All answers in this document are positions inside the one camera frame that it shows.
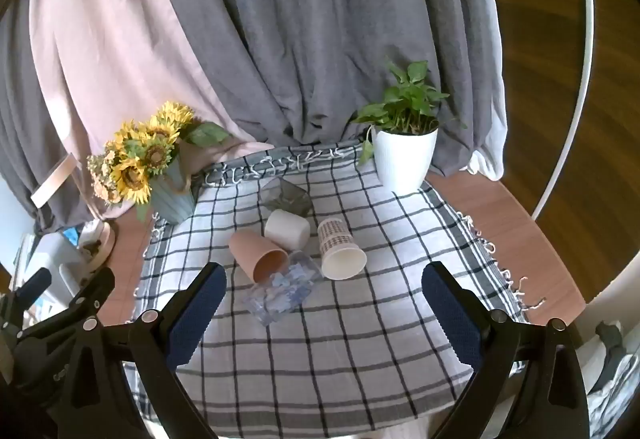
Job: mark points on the round wooden holder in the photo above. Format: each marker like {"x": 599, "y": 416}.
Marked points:
{"x": 105, "y": 239}

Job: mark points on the grey curtain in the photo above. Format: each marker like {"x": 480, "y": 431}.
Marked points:
{"x": 300, "y": 44}

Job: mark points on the pink cup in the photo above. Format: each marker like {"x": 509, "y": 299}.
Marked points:
{"x": 250, "y": 249}

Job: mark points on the white plastic box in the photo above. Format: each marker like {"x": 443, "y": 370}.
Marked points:
{"x": 50, "y": 256}

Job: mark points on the blue-grey ribbed vase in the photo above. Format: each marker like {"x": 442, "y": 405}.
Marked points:
{"x": 172, "y": 204}

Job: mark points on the sunflower bouquet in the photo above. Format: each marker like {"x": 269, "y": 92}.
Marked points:
{"x": 135, "y": 174}

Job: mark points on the dark grey object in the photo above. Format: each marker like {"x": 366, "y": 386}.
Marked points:
{"x": 610, "y": 336}

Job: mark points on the white cup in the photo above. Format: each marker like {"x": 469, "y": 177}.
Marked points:
{"x": 285, "y": 229}

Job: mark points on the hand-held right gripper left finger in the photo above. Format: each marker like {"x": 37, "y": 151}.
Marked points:
{"x": 194, "y": 316}

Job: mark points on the pink curtain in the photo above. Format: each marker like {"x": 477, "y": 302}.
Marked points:
{"x": 115, "y": 44}

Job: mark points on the green potted plant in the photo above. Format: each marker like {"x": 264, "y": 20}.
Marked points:
{"x": 400, "y": 99}

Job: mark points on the clear cup with blue print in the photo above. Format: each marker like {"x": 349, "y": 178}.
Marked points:
{"x": 280, "y": 299}

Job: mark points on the white curved tube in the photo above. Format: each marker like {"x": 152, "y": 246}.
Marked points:
{"x": 586, "y": 44}

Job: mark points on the wooden strip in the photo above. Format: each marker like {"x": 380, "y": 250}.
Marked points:
{"x": 52, "y": 181}

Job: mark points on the patterned paper cup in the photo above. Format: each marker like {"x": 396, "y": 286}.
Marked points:
{"x": 335, "y": 239}

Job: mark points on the checkered cloth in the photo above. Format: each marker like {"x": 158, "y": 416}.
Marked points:
{"x": 350, "y": 344}

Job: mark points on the grey glass cup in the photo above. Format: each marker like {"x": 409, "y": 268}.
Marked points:
{"x": 290, "y": 199}

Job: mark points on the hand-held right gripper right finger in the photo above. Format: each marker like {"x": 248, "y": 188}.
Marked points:
{"x": 455, "y": 314}

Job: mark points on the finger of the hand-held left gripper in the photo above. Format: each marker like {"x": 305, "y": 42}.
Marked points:
{"x": 95, "y": 291}
{"x": 34, "y": 285}

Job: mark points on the white curtain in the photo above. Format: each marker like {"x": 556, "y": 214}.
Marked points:
{"x": 494, "y": 69}

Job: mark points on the beige dried flowers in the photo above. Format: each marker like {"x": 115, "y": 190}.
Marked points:
{"x": 100, "y": 176}

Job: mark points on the white ribbed plant pot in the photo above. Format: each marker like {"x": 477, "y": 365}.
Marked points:
{"x": 405, "y": 159}

